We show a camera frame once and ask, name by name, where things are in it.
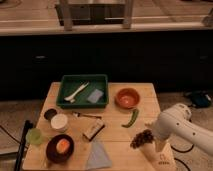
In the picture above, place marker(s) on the dark grape bunch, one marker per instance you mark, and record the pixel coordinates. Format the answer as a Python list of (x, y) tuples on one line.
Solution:
[(142, 138)]

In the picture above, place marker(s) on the red bowl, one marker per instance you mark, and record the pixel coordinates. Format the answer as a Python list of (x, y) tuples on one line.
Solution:
[(127, 98)]

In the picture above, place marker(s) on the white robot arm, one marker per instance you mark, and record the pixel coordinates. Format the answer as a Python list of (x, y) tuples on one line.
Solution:
[(175, 120)]

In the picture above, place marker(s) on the orange fruit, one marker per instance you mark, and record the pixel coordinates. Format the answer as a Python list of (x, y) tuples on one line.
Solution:
[(62, 146)]

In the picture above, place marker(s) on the grey folded cloth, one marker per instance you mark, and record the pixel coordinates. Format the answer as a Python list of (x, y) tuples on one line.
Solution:
[(98, 157)]

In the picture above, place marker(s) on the white round container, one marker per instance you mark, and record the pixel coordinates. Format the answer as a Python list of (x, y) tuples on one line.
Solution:
[(59, 122)]

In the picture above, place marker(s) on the green cup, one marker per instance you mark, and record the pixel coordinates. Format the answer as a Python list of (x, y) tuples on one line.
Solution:
[(34, 136)]

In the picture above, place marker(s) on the black pole left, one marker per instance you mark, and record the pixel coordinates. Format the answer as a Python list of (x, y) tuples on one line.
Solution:
[(28, 125)]

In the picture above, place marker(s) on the wooden block with dark side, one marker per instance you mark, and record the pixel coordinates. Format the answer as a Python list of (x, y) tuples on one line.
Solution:
[(93, 129)]

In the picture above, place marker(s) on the green chili pepper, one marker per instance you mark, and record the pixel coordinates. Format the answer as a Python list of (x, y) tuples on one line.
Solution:
[(134, 116)]

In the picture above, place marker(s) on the wooden table frame background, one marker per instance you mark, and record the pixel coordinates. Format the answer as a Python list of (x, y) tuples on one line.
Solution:
[(71, 13)]

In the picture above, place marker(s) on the grey sponge in tray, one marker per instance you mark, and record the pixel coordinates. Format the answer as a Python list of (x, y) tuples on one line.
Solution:
[(95, 96)]

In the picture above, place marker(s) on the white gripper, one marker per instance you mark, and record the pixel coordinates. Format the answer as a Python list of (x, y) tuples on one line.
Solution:
[(160, 133)]

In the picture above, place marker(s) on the small dark cup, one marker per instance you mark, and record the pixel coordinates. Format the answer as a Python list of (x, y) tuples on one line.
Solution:
[(49, 114)]

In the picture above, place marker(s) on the small dark brush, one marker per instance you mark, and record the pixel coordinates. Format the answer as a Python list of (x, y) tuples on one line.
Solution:
[(77, 114)]

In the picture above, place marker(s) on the dark device on floor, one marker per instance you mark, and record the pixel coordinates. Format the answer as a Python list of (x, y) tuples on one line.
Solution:
[(199, 99)]

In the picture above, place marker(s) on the dark brown bowl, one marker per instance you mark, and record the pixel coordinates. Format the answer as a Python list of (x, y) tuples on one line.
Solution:
[(52, 153)]

